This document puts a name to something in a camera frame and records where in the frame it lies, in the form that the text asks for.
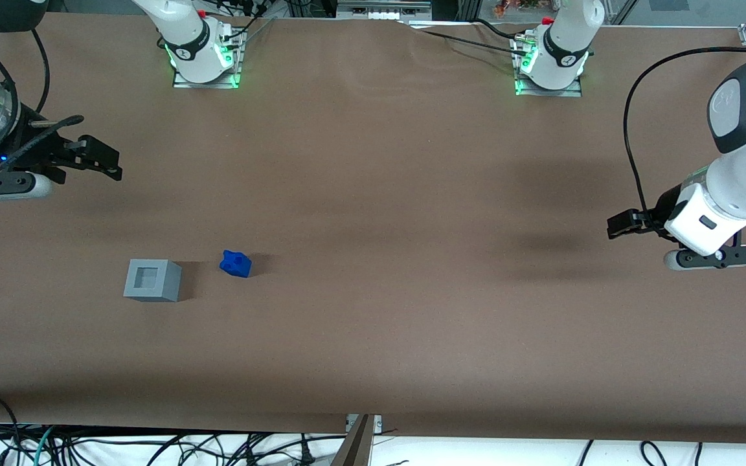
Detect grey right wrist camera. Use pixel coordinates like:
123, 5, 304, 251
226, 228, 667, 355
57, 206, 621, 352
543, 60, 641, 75
0, 171, 54, 203

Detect small blue plastic part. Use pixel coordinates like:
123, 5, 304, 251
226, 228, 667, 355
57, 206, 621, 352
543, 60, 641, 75
220, 250, 253, 278

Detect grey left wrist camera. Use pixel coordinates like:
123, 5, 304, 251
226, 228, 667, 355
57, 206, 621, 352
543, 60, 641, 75
664, 245, 746, 271

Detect gray square base block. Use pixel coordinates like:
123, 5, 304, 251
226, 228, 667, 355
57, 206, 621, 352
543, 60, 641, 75
123, 259, 183, 303

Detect white power strip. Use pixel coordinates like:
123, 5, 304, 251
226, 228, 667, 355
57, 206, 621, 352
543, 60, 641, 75
337, 0, 433, 21

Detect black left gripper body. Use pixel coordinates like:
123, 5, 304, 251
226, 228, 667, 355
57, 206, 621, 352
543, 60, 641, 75
639, 184, 684, 241

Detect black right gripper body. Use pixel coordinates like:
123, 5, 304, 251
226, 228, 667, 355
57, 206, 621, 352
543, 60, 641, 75
0, 116, 89, 186

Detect brown table cover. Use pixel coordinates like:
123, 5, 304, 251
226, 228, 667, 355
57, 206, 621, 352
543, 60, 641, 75
0, 12, 746, 445

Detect black cable across table cover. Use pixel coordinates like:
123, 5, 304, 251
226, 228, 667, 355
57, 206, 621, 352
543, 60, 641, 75
399, 18, 532, 52

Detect teal floor cable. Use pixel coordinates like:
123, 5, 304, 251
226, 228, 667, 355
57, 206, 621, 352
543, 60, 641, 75
23, 426, 58, 466

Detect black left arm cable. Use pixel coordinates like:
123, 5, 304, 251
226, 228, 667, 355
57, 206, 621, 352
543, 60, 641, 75
623, 47, 746, 226

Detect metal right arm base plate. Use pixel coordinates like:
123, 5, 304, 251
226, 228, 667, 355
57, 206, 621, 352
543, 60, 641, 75
172, 25, 245, 90

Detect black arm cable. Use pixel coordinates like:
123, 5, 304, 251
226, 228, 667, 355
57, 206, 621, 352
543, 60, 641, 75
0, 19, 85, 179
623, 47, 746, 226

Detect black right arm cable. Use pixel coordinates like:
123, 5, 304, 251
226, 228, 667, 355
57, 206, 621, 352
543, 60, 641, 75
0, 19, 85, 179

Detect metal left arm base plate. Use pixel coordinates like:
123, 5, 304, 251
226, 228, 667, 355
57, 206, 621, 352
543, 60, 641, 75
514, 34, 583, 98

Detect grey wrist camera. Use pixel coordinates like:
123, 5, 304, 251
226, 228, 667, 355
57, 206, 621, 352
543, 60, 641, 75
664, 245, 746, 271
0, 171, 54, 203

